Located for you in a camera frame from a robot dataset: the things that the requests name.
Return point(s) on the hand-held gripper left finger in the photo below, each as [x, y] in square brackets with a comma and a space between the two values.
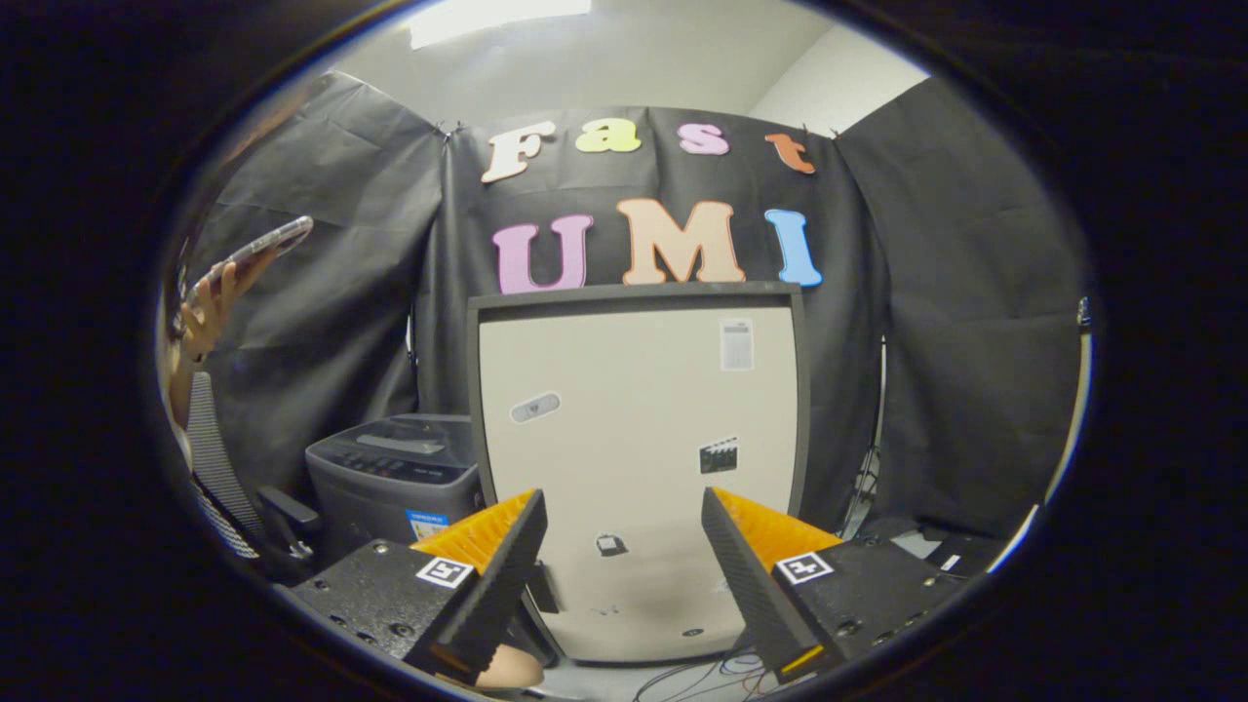
[502, 575]

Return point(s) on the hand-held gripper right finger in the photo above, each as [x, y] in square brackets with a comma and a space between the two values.
[746, 575]

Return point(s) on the grey washing machine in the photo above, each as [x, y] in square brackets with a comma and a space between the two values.
[370, 507]

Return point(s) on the black tripod stand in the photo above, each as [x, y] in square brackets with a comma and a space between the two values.
[863, 487]

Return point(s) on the black box on floor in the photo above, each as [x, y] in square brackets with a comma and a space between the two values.
[960, 551]

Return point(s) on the mesh office chair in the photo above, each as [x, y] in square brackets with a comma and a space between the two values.
[219, 478]

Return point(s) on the black backdrop cloth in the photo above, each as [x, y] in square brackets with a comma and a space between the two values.
[955, 292]

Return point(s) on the white curved stand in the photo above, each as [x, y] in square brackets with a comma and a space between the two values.
[1077, 409]

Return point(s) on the patterned smartphone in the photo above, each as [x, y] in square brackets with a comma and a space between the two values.
[263, 244]

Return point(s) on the beige cabinet with dark frame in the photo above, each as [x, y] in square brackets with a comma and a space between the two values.
[624, 439]

